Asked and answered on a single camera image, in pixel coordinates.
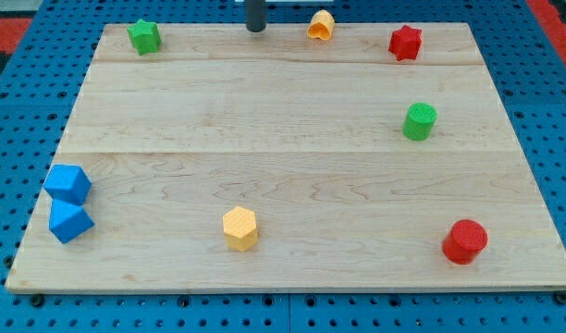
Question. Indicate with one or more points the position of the wooden board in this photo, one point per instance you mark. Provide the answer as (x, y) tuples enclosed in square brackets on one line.
[(308, 135)]

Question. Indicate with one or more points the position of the red cylinder block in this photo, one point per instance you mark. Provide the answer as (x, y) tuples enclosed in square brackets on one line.
[(465, 240)]

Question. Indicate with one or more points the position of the green star block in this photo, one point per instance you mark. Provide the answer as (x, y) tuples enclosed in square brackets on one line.
[(144, 36)]

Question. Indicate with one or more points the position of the blue cube block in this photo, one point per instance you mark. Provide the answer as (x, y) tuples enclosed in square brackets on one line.
[(68, 183)]

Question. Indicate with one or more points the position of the green cylinder block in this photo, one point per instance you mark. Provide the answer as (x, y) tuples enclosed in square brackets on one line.
[(419, 121)]

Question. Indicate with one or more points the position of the yellow hexagon block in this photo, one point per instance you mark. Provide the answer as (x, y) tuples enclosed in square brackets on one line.
[(240, 229)]

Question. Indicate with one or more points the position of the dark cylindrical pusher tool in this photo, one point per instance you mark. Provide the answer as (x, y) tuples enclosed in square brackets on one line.
[(255, 15)]

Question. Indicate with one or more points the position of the blue triangular block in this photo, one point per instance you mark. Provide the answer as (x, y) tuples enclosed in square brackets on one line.
[(67, 220)]

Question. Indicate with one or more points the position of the red star block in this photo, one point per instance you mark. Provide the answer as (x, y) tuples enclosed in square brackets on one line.
[(405, 43)]

